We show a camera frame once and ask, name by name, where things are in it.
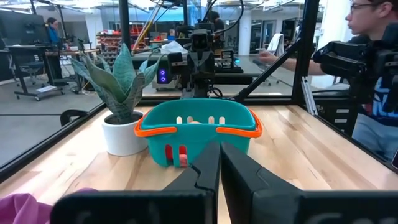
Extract red storage bin shelf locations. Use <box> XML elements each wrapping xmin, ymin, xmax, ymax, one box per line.
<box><xmin>96</xmin><ymin>30</ymin><xmax>123</xmax><ymax>63</ymax></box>

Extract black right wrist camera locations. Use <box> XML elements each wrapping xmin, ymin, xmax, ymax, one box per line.
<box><xmin>190</xmin><ymin>29</ymin><xmax>210</xmax><ymax>52</ymax></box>

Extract black drawer cabinet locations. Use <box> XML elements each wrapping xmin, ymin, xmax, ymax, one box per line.
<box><xmin>315</xmin><ymin>102</ymin><xmax>361</xmax><ymax>136</ymax></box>

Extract silver metal strut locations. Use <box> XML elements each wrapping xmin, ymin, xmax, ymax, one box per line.
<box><xmin>300</xmin><ymin>76</ymin><xmax>318</xmax><ymax>116</ymax></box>

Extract black frame clamp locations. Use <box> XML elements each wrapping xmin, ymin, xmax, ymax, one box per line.
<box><xmin>60</xmin><ymin>108</ymin><xmax>90</xmax><ymax>128</ymax></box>

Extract black computer purple lights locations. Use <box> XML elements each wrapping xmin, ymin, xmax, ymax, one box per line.
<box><xmin>155</xmin><ymin>61</ymin><xmax>171</xmax><ymax>91</ymax></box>

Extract black monitor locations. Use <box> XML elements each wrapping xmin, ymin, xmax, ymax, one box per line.
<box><xmin>0</xmin><ymin>11</ymin><xmax>47</xmax><ymax>47</ymax></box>

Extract purple cloth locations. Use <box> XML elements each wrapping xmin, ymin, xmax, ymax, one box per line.
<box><xmin>0</xmin><ymin>187</ymin><xmax>99</xmax><ymax>224</ymax></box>

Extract person's hand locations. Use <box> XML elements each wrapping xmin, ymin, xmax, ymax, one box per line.
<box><xmin>257</xmin><ymin>50</ymin><xmax>278</xmax><ymax>65</ymax></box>

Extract black office chair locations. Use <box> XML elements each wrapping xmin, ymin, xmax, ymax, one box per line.
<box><xmin>7</xmin><ymin>58</ymin><xmax>45</xmax><ymax>88</ymax></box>

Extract black aluminium table frame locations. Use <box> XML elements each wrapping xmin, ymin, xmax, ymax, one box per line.
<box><xmin>0</xmin><ymin>0</ymin><xmax>398</xmax><ymax>184</ymax></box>

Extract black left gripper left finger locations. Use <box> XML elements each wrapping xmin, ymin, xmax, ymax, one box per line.
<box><xmin>51</xmin><ymin>141</ymin><xmax>221</xmax><ymax>224</ymax></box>

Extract person's forearm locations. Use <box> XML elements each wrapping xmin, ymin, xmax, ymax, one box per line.
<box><xmin>275</xmin><ymin>57</ymin><xmax>327</xmax><ymax>76</ymax></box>

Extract green snake plant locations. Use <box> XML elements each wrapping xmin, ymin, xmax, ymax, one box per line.
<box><xmin>70</xmin><ymin>43</ymin><xmax>165</xmax><ymax>124</ymax></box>

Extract teal basket orange handles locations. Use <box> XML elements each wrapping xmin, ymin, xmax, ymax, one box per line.
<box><xmin>134</xmin><ymin>98</ymin><xmax>264</xmax><ymax>168</ymax></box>

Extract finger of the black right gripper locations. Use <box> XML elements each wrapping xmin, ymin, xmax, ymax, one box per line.
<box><xmin>201</xmin><ymin>58</ymin><xmax>216</xmax><ymax>91</ymax></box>
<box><xmin>188</xmin><ymin>58</ymin><xmax>203</xmax><ymax>91</ymax></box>

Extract white bag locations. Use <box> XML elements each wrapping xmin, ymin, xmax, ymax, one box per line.
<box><xmin>160</xmin><ymin>40</ymin><xmax>189</xmax><ymax>55</ymax></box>

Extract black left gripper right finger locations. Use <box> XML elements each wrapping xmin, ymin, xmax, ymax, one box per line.
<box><xmin>220</xmin><ymin>142</ymin><xmax>398</xmax><ymax>224</ymax></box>

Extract white plant pot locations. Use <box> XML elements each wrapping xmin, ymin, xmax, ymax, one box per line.
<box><xmin>101</xmin><ymin>110</ymin><xmax>149</xmax><ymax>157</ymax></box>

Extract person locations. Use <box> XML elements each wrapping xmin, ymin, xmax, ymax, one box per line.
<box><xmin>45</xmin><ymin>17</ymin><xmax>63</xmax><ymax>78</ymax></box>
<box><xmin>345</xmin><ymin>0</ymin><xmax>398</xmax><ymax>162</ymax></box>
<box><xmin>208</xmin><ymin>11</ymin><xmax>225</xmax><ymax>32</ymax></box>

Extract white cloth on chair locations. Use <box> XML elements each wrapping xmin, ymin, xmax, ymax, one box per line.
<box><xmin>266</xmin><ymin>32</ymin><xmax>285</xmax><ymax>57</ymax></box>

